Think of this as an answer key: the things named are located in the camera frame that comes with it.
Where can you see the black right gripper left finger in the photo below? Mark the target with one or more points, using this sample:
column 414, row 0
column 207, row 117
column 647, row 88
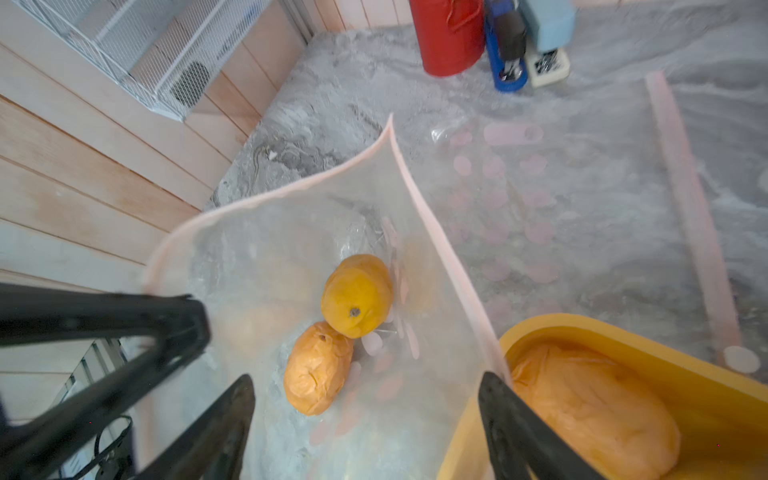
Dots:
column 213, row 447

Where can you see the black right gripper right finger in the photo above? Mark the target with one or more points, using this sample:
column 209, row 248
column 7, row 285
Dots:
column 520, row 444

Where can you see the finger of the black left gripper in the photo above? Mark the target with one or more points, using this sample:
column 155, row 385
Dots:
column 177, row 326

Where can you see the clear zipper bag pink zip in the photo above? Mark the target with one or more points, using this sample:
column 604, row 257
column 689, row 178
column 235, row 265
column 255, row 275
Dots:
column 259, row 265

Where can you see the potato in tray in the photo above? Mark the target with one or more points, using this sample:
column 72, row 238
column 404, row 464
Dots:
column 601, row 409

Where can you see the yellow plastic tray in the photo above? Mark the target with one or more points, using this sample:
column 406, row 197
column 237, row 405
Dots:
column 722, row 415

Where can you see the red metal pencil bucket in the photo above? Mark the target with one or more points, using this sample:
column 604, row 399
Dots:
column 450, row 34

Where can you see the light blue stapler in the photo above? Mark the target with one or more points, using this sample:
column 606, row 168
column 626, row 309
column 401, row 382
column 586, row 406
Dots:
column 550, row 26

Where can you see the white wire mesh shelf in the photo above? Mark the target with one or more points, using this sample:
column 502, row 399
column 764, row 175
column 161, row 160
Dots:
column 165, row 54

